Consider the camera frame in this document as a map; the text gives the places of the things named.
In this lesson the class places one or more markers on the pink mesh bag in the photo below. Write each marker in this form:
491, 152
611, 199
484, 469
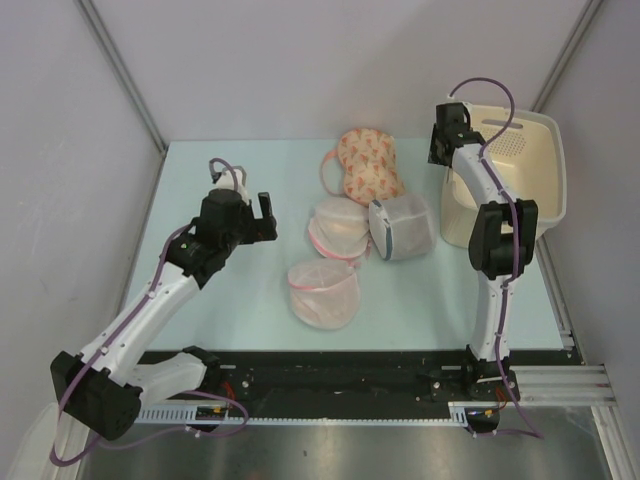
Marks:
339, 229
324, 293

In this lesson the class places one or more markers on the white slotted cable duct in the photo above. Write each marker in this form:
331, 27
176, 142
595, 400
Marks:
341, 412

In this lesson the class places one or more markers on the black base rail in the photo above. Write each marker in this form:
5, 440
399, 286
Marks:
252, 378

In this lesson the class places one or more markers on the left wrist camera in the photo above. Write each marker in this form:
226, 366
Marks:
226, 176

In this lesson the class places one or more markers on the grey trimmed mesh laundry bag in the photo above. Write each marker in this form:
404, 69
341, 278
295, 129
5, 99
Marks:
402, 227

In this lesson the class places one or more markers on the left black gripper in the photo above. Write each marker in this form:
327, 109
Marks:
261, 229

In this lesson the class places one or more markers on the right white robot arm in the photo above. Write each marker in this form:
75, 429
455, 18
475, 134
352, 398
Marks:
500, 247

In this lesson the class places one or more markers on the right aluminium frame post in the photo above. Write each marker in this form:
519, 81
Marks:
575, 38

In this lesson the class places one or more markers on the pink mesh bag middle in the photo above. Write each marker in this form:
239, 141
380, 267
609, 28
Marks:
339, 229

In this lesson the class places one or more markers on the pink mesh bag front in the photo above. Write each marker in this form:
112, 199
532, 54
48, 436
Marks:
324, 293

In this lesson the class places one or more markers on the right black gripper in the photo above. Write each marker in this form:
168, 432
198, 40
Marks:
434, 158

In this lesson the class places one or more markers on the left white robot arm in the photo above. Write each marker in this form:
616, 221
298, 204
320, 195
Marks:
104, 387

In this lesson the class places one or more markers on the floral orange laundry bag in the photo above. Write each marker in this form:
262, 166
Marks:
369, 161

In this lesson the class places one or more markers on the aluminium frame post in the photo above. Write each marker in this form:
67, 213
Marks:
108, 47
575, 38

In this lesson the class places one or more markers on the cream plastic basket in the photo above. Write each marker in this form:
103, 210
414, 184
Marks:
530, 157

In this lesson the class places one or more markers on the left aluminium frame post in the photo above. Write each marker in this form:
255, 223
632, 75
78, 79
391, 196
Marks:
108, 47

